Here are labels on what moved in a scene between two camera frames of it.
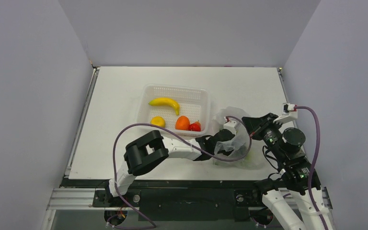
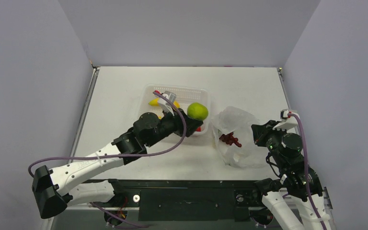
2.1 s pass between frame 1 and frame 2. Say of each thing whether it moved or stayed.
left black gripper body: moved
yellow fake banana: stayed
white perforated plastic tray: stayed
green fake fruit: moved
